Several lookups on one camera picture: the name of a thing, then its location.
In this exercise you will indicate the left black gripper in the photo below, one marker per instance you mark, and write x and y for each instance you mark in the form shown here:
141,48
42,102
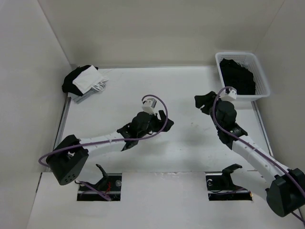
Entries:
157,121

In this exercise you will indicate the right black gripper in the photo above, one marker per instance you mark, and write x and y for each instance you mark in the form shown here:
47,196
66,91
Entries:
206,99

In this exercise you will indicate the black tank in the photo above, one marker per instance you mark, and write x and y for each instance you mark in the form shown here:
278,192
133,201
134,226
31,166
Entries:
68,86
238,77

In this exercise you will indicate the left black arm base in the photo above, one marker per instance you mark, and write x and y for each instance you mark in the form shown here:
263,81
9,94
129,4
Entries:
106,188

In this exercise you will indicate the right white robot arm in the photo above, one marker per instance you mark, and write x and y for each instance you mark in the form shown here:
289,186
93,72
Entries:
281,187

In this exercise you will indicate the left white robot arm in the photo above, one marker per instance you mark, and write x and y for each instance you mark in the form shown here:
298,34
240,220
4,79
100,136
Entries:
69,160

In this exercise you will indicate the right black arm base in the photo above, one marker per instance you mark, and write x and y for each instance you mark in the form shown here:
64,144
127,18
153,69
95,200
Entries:
220,186

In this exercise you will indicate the folded grey tank top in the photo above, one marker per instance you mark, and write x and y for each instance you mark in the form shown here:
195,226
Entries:
78,99

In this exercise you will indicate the folded white tank top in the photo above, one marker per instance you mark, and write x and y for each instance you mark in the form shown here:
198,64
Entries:
89,79

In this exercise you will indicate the folded black tank top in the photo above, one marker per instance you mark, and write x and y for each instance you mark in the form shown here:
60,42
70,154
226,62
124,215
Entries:
68,86

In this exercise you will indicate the white plastic basket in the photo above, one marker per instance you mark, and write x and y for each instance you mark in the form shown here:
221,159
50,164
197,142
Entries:
251,63

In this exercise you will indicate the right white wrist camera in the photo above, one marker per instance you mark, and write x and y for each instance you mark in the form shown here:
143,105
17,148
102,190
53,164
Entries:
230,94

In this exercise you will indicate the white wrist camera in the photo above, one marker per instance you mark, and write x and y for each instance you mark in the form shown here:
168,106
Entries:
230,94
148,106

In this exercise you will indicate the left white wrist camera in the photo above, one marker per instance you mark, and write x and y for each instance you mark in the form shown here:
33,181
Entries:
148,106

